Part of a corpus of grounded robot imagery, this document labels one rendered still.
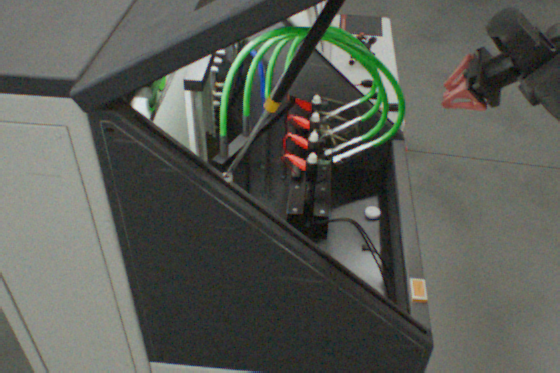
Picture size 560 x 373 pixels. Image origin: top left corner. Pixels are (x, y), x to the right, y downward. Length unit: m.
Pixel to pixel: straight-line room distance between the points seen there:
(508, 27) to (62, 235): 0.80
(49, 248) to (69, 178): 0.19
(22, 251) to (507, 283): 2.03
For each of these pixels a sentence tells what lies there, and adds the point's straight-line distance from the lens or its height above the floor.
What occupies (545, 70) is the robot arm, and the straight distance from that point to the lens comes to 0.95.
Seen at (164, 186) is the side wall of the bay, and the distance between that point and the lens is 0.84.
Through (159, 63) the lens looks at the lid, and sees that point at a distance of 0.69.
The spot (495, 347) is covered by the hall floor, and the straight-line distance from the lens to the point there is 2.37.
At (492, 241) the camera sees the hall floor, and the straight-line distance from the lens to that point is 2.74.
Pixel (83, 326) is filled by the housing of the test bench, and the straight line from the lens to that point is 1.21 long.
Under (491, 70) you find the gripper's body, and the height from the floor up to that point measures 1.41.
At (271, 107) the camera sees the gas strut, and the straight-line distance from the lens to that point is 0.74.
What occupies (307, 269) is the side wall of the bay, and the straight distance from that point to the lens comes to 0.94.
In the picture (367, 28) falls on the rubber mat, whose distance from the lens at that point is 2.09.
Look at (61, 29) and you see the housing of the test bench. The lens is 0.90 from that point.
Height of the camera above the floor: 1.88
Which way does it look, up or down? 40 degrees down
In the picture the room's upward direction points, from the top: 2 degrees clockwise
